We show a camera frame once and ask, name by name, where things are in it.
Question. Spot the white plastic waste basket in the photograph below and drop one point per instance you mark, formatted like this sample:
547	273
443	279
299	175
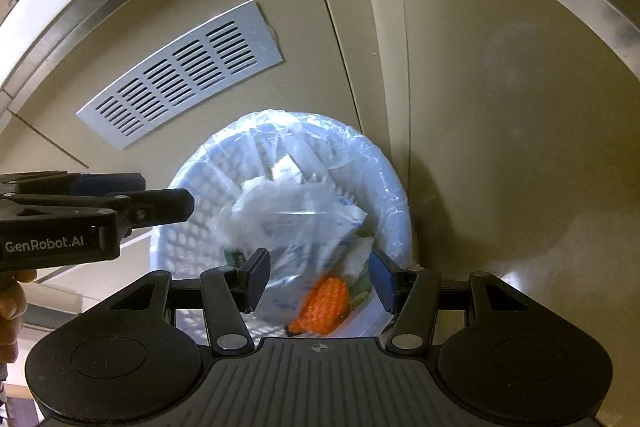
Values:
185	252

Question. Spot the grey cabinet vent grille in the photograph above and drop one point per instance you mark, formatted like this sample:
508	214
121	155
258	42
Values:
175	72

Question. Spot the orange mesh net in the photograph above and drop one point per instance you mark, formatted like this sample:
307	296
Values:
320	307

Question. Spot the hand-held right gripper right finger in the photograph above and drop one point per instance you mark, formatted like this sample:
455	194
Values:
382	282

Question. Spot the person's left hand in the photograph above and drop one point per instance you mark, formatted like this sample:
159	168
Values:
10	302

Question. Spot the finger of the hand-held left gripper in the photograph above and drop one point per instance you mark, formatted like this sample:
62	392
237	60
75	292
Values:
160	207
110	184

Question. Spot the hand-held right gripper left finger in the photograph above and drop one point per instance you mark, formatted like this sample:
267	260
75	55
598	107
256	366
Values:
255	279

